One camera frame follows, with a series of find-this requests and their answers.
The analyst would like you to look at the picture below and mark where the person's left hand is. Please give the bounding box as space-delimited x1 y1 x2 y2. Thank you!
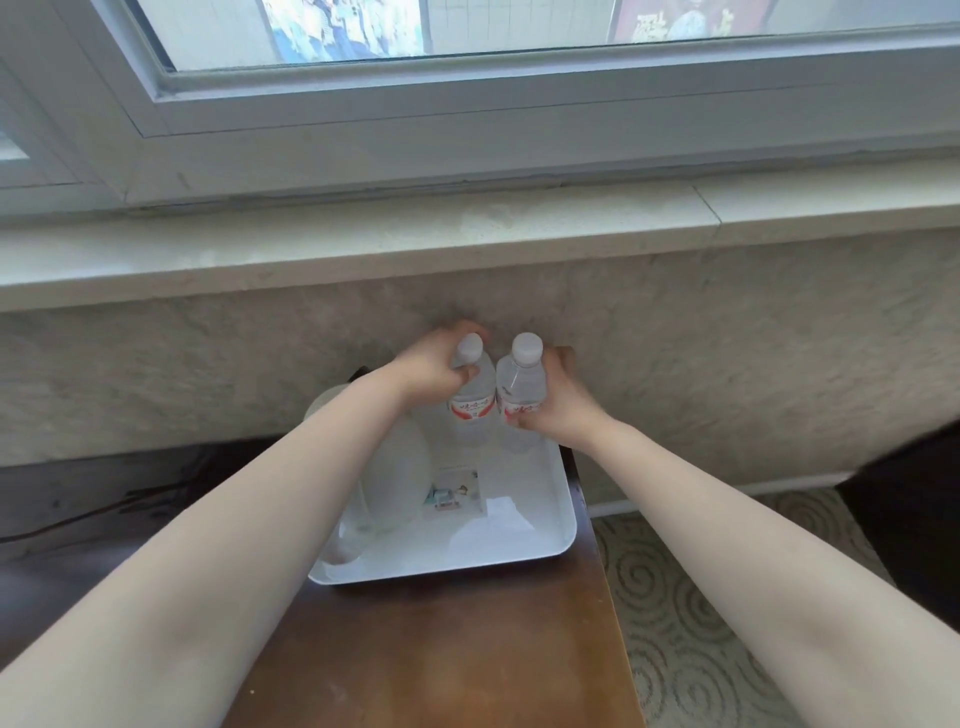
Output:
389 320 493 411

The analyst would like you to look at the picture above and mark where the person's right hand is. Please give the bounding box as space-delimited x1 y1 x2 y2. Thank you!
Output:
509 344 610 449

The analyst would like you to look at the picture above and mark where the clear water bottle white cap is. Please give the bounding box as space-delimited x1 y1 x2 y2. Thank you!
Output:
447 331 501 448
494 331 550 456

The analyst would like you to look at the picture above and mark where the white tray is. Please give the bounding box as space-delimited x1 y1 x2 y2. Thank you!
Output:
306 414 580 589

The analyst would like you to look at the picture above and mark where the person's right forearm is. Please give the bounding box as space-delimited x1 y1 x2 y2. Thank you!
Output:
581 418 960 728

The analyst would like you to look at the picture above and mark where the person's left forearm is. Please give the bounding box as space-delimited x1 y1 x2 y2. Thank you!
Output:
0 373 411 728

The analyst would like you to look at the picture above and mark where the white paper card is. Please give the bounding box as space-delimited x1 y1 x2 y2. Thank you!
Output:
421 464 486 521

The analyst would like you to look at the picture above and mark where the white electric kettle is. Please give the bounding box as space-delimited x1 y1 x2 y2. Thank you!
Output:
300 365 437 568

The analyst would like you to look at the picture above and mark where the pale stone window sill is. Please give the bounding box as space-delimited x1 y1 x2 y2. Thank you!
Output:
0 159 960 314

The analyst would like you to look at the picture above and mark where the brown wooden table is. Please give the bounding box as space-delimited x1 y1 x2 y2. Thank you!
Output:
0 438 648 728

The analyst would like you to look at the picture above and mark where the colourful poster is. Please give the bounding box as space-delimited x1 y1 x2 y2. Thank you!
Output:
610 0 778 43

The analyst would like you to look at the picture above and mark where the grey window frame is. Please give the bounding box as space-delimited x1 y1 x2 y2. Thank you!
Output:
0 0 960 220

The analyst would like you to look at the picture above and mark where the black cable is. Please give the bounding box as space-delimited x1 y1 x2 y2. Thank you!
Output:
0 448 220 547

